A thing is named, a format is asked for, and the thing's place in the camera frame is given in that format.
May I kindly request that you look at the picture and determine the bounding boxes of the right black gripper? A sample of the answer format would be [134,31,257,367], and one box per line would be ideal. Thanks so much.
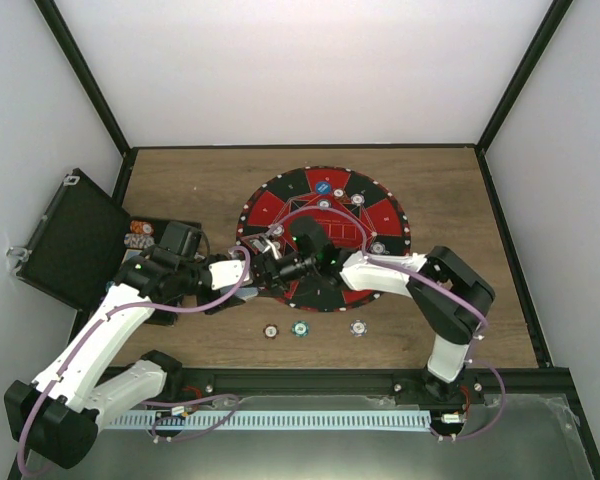
[245,251,318,298]

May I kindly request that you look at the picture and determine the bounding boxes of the brown 100 chip stack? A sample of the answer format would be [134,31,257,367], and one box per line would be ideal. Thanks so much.
[263,324,279,339]

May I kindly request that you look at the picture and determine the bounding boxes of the teal chip stack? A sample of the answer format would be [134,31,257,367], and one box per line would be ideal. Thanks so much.
[291,321,309,338]

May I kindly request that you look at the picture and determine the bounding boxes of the blue white chip seat three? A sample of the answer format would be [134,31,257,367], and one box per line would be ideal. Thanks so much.
[272,225,284,237]

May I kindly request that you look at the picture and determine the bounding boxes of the teal chip seat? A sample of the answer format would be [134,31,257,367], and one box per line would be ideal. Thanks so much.
[317,199,331,210]

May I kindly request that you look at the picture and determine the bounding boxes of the blue orange chip stack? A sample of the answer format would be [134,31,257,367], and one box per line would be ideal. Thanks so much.
[349,320,368,337]

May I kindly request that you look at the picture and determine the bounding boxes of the blue small blind button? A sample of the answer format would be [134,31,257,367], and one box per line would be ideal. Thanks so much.
[314,180,332,195]

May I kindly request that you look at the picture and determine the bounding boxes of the blue white chip seat nine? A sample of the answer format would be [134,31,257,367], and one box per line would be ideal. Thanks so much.
[370,242,385,255]

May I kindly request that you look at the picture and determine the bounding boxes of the blue white chip seat seven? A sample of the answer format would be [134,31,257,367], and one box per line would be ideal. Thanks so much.
[351,193,365,206]

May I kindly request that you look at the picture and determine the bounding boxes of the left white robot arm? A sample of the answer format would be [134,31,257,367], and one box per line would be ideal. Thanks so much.
[4,222,251,478]

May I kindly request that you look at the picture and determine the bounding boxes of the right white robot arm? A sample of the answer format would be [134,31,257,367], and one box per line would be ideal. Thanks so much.
[244,215,495,403]

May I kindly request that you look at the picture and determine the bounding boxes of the chips in case top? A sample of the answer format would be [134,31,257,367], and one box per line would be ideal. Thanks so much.
[123,220,155,250]

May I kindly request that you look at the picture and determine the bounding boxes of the round red black poker mat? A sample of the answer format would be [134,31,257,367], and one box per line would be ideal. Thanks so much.
[234,166,412,313]

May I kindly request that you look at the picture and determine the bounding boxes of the black poker chip case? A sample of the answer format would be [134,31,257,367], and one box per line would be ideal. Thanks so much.
[9,168,202,316]

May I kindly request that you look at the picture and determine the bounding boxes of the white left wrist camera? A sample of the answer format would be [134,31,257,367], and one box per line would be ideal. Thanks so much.
[208,259,251,290]

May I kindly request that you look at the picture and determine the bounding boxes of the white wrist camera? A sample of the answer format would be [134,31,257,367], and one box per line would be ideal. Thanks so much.
[248,234,282,260]
[208,259,251,290]

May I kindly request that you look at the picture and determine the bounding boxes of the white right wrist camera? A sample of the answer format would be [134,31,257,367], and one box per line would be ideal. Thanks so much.
[248,234,282,260]

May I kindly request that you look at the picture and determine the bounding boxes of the black front mounting rail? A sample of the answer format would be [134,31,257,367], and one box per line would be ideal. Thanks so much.
[153,368,578,408]

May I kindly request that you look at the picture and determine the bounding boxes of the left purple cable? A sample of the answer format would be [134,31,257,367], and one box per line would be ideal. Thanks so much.
[16,244,254,476]

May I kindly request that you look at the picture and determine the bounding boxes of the purple cable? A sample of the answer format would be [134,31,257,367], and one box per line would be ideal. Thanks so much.
[16,244,254,476]
[264,206,507,444]

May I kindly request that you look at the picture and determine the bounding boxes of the perforated light blue rail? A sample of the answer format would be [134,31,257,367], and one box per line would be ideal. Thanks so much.
[106,410,431,433]

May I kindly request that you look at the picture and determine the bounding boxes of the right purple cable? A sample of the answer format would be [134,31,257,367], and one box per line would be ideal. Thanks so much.
[264,206,507,444]

